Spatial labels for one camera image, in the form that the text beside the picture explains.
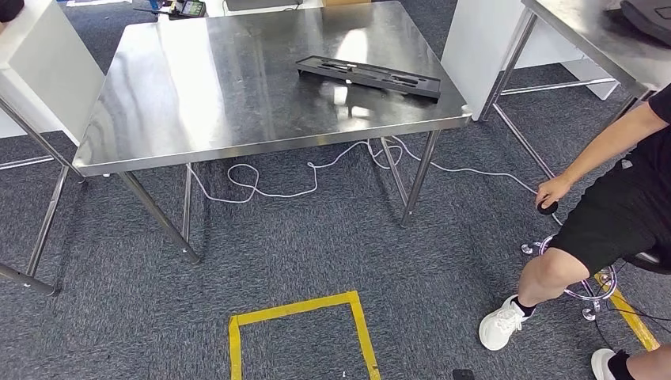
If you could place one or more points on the black plastic plate bracket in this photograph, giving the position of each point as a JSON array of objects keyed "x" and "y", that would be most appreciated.
[{"x": 362, "y": 79}]

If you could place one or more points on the black round puck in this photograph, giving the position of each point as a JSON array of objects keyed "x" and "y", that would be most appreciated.
[{"x": 548, "y": 208}]

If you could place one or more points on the stainless steel workbench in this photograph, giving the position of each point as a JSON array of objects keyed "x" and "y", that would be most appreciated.
[
  {"x": 603, "y": 36},
  {"x": 209, "y": 78},
  {"x": 48, "y": 220}
]

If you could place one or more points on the yellow floor tape square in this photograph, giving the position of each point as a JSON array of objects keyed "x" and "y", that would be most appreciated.
[{"x": 293, "y": 308}]

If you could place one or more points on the white table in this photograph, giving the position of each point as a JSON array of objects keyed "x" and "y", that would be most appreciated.
[
  {"x": 52, "y": 78},
  {"x": 472, "y": 52}
]

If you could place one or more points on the white desk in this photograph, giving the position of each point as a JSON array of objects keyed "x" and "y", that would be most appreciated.
[{"x": 215, "y": 8}]

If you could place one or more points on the black remote controller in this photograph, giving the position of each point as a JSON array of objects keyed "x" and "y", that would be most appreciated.
[{"x": 191, "y": 8}]

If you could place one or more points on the person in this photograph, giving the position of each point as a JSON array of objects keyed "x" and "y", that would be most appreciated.
[{"x": 618, "y": 210}]

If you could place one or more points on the yellow floor tape strip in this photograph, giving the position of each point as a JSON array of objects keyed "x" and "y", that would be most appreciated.
[{"x": 629, "y": 314}]

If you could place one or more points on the black stool chrome base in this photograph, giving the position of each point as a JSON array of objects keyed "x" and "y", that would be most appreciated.
[{"x": 650, "y": 261}]

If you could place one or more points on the dark grey bag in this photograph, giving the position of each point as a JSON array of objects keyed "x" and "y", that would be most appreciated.
[{"x": 647, "y": 18}]

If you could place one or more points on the black rounded object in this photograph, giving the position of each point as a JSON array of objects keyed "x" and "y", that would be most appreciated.
[{"x": 8, "y": 8}]

